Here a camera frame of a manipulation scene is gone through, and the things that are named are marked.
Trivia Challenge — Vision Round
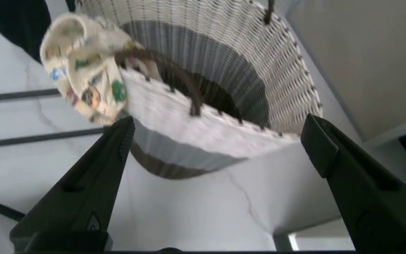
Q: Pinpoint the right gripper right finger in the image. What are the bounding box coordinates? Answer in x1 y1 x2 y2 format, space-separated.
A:
300 113 406 252

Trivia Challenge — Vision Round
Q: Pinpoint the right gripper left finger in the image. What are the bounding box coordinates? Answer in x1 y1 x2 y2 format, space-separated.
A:
8 115 136 252

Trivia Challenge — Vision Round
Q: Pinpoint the cream printed garment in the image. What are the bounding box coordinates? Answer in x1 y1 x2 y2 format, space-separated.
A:
39 13 161 126

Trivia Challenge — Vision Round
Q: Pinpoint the black sleeveless top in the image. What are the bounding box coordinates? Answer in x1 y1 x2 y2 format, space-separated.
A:
0 0 77 64

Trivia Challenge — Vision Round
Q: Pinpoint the black clothes rack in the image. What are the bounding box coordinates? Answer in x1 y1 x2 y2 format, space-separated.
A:
0 87 105 150

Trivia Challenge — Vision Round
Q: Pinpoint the white laundry basket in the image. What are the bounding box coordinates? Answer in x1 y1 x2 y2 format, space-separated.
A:
75 0 324 180

